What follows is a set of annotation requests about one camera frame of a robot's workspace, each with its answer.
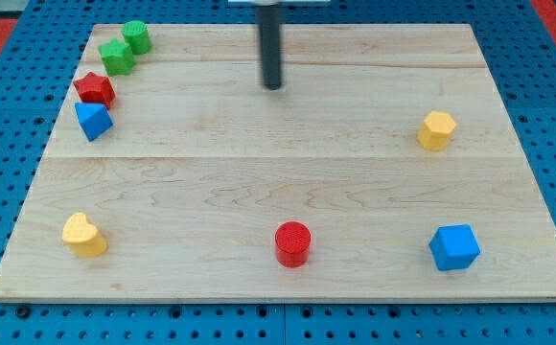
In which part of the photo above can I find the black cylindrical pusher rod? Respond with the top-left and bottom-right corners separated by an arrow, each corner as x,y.
255,3 -> 283,90

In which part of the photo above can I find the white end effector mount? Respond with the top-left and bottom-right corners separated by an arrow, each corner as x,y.
227,0 -> 330,6

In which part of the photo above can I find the yellow hexagon block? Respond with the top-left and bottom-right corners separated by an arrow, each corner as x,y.
417,111 -> 456,151

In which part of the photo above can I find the green cylinder block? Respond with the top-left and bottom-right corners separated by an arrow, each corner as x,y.
122,20 -> 152,55

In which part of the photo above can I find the green star block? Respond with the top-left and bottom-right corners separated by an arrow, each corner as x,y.
99,38 -> 136,76

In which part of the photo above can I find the light wooden board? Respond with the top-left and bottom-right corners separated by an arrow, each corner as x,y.
0,24 -> 556,304

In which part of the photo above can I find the red star block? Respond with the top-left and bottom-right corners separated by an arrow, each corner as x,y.
73,72 -> 116,109

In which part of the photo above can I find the blue triangle block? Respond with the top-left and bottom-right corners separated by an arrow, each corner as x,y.
75,103 -> 113,142

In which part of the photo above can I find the red cylinder block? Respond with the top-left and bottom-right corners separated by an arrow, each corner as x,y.
274,221 -> 312,268

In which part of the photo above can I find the yellow heart block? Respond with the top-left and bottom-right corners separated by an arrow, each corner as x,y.
61,212 -> 108,258

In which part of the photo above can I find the blue cube block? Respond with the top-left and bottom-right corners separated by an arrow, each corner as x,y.
429,224 -> 481,271

